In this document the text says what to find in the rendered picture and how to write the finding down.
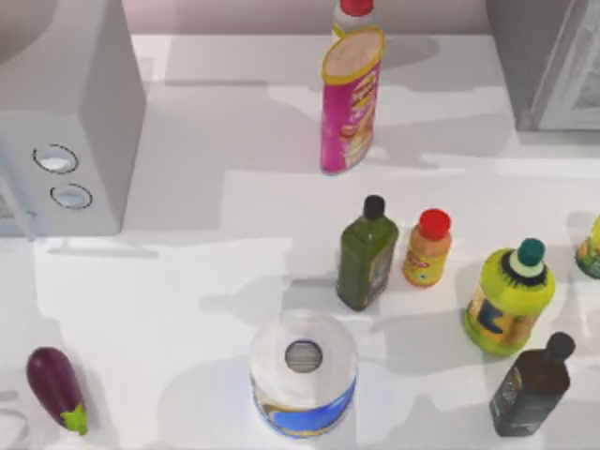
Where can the green bottle with black cap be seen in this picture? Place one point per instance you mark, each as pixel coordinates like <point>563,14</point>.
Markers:
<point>368,260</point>

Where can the pink snack can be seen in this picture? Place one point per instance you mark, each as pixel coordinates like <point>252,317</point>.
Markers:
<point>349,108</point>

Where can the orange bottle with red cap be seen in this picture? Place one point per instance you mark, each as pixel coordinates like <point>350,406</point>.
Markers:
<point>427,253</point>

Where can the white paper towel roll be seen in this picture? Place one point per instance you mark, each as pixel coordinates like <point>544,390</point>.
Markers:
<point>303,375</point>

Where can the white bottle with red cap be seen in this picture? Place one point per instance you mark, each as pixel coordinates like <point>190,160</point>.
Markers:
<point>352,16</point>

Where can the yellow-green bottle with teal cap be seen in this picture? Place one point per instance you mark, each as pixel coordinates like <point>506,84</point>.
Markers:
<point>508,300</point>

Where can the small microwave knob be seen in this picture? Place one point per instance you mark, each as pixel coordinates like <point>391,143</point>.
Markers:
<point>71,196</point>

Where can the pale microwave oven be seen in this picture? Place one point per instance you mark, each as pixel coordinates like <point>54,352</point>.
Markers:
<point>84,117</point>

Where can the large microwave knob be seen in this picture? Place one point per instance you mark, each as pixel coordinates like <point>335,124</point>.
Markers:
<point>55,159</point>

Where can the dark brown bottle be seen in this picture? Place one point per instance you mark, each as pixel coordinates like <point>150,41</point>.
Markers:
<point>532,391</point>

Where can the yellow and green bottle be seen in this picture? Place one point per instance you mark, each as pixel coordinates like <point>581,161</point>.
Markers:
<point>590,250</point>

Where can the purple eggplant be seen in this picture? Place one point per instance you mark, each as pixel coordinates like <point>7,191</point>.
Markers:
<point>56,386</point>

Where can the grey cabinet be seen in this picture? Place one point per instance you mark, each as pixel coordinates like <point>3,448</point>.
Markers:
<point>548,61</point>

